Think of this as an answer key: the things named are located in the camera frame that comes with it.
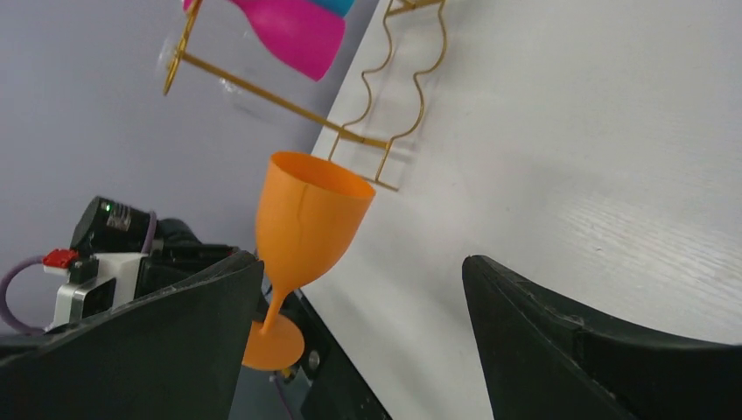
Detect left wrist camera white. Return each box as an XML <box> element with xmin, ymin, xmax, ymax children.
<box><xmin>42</xmin><ymin>248</ymin><xmax>147</xmax><ymax>332</ymax></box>

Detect magenta plastic wine glass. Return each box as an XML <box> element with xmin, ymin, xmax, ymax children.
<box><xmin>183</xmin><ymin>0</ymin><xmax>347</xmax><ymax>83</ymax></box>

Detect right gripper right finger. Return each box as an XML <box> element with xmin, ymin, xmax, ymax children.
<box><xmin>462</xmin><ymin>255</ymin><xmax>741</xmax><ymax>419</ymax></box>

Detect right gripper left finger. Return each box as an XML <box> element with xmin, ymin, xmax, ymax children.
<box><xmin>1</xmin><ymin>251</ymin><xmax>263</xmax><ymax>419</ymax></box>

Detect blue plastic wine glass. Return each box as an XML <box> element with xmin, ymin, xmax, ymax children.
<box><xmin>311</xmin><ymin>0</ymin><xmax>354</xmax><ymax>18</ymax></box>

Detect gold wire glass rack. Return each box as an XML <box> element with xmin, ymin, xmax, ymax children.
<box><xmin>162</xmin><ymin>0</ymin><xmax>450</xmax><ymax>193</ymax></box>

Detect orange plastic wine glass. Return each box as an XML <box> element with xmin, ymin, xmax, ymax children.
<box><xmin>242</xmin><ymin>151</ymin><xmax>375</xmax><ymax>371</ymax></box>

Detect clear wine glass lower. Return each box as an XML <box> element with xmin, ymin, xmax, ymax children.
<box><xmin>155</xmin><ymin>23</ymin><xmax>317</xmax><ymax>126</ymax></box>

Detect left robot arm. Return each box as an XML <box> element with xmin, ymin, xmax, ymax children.
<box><xmin>70</xmin><ymin>196</ymin><xmax>238</xmax><ymax>298</ymax></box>

